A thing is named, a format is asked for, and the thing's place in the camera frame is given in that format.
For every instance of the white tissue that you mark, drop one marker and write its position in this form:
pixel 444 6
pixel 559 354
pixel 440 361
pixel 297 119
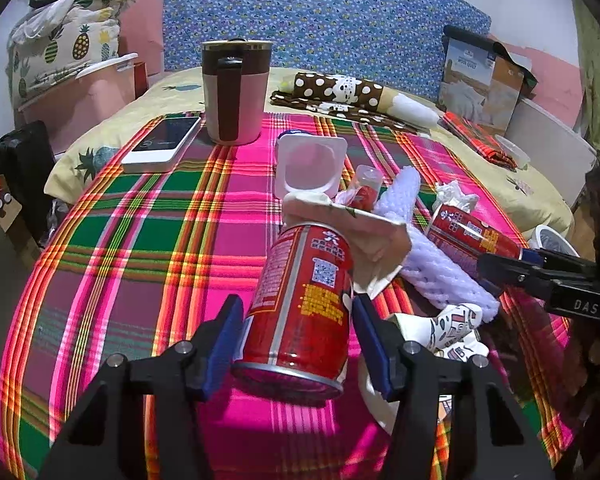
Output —
pixel 455 194

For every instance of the cardboard quilt box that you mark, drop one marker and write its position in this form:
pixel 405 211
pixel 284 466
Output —
pixel 475 85

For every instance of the pineapple print quilt bundle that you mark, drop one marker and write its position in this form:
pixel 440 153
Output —
pixel 65 45

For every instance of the red drink can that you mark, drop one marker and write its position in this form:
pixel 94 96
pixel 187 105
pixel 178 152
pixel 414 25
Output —
pixel 295 320
pixel 472 234

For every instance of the folded red plaid cloth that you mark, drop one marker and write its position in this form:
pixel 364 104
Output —
pixel 475 140

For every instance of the white flat panel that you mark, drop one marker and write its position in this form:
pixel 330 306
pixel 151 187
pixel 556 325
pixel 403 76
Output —
pixel 550 150

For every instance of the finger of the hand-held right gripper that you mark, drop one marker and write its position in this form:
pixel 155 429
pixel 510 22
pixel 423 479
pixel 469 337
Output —
pixel 532 255
pixel 510 275

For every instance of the red crumpled wrapper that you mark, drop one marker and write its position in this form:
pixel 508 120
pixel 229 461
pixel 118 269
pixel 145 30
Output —
pixel 362 197

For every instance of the small clear plastic cup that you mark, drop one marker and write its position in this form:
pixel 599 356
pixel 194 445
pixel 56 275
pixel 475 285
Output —
pixel 369 176

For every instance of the blue floral headboard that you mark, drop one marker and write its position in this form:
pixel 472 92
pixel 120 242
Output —
pixel 330 15

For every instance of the white round waste bin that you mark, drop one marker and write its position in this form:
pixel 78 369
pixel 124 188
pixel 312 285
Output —
pixel 555 240

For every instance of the pink green plaid cloth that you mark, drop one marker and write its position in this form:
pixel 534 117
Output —
pixel 130 260

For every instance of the brown polka dot rolled blanket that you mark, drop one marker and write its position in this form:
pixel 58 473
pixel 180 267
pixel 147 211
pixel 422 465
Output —
pixel 330 91

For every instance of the beige torn paper carton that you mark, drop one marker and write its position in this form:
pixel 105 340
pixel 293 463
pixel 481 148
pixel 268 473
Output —
pixel 380 255

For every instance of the yellow pineapple print bedsheet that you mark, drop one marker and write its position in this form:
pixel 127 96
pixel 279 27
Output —
pixel 520 195

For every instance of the white smartphone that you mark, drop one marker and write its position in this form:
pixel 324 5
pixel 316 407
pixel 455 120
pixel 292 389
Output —
pixel 165 142

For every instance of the pink and brown mug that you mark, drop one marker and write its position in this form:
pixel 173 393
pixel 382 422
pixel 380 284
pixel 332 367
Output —
pixel 235 95

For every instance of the clear plastic bowl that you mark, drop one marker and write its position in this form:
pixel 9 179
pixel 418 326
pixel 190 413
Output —
pixel 514 152

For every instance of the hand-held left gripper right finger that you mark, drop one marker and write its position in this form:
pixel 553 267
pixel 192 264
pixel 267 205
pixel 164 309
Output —
pixel 371 345

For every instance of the white yogurt cup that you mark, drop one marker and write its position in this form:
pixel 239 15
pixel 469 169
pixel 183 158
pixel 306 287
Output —
pixel 310 165

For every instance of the pink storage bin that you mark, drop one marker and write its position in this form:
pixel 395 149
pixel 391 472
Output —
pixel 95 100

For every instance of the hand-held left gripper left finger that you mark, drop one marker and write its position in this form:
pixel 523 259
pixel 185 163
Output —
pixel 225 345

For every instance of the patterned paper cup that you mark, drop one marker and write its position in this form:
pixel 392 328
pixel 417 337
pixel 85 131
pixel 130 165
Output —
pixel 450 327

